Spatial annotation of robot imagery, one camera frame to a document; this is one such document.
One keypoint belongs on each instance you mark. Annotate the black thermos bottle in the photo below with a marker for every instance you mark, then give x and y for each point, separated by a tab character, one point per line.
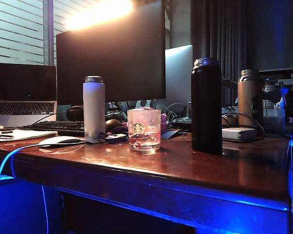
206	109

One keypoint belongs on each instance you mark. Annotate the glass cup with Starbucks logo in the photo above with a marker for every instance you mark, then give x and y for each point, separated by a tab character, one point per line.
144	131

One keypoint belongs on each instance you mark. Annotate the white thermos bottle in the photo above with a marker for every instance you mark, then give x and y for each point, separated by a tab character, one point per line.
93	109

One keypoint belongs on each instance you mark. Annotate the small brown cup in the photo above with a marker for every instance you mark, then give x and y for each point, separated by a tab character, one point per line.
230	120

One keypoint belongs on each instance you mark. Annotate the beige thermos bottle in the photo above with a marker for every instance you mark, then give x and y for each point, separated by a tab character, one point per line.
246	100

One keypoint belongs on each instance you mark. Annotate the blue flat booklet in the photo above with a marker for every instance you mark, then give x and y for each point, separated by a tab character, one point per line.
169	133

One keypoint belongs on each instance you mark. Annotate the black computer mouse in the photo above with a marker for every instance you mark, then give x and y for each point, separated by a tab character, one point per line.
112	124

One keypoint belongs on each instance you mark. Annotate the silver computer back panel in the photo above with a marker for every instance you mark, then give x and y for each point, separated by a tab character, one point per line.
178	78

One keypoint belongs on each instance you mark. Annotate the large black computer monitor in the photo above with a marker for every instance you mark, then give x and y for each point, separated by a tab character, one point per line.
112	63

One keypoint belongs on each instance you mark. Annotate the black round headphones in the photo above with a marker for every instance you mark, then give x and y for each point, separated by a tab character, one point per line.
74	113

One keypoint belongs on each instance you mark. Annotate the white computer mouse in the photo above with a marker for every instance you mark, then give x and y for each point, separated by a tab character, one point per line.
59	141

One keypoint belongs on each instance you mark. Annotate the black keyboard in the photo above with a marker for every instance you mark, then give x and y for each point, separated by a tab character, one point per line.
56	126

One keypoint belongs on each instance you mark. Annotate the white power adapter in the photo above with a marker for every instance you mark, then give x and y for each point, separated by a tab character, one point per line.
238	133

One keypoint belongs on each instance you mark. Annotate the white paper notebook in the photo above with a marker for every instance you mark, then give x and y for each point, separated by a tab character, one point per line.
27	134

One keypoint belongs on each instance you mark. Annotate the silver laptop with black screen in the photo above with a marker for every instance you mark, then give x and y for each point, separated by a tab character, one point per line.
24	97

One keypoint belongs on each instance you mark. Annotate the clear plastic container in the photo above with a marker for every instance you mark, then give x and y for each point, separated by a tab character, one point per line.
273	120

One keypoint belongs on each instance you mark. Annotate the black desk gadget clutter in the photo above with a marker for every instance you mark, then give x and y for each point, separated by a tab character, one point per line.
274	91

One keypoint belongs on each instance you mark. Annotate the black pen on notebook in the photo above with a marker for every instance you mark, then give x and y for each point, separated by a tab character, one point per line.
1	136

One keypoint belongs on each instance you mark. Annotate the striped window blind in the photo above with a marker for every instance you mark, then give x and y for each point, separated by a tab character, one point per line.
17	31

